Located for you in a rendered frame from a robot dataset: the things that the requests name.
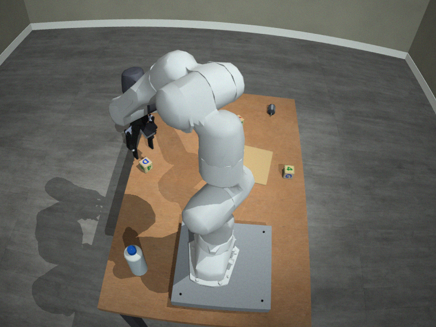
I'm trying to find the white bottle with blue cap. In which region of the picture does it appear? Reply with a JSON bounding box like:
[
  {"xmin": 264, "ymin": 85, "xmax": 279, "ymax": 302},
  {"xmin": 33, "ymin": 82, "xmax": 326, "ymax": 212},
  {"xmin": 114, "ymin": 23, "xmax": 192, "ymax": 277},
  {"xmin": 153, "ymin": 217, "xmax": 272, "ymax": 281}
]
[{"xmin": 124, "ymin": 245, "xmax": 147, "ymax": 276}]

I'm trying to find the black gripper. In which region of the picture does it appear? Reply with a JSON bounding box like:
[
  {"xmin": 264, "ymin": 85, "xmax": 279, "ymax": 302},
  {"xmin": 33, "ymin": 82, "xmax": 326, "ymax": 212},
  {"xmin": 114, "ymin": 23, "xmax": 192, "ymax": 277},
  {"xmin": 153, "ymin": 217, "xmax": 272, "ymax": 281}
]
[{"xmin": 124, "ymin": 114, "xmax": 154, "ymax": 160}]

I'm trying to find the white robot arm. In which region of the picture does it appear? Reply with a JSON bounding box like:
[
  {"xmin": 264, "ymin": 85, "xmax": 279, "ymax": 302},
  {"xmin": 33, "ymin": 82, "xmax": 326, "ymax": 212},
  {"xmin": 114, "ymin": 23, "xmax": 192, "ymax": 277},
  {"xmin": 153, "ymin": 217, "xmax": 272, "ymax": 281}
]
[{"xmin": 109, "ymin": 50, "xmax": 255, "ymax": 287}]

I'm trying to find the beige square mat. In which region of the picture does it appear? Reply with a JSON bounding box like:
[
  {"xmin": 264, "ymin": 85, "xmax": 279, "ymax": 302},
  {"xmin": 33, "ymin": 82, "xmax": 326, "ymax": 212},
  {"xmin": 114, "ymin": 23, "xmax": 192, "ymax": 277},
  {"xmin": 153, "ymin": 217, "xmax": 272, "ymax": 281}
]
[{"xmin": 243, "ymin": 145, "xmax": 273, "ymax": 186}]

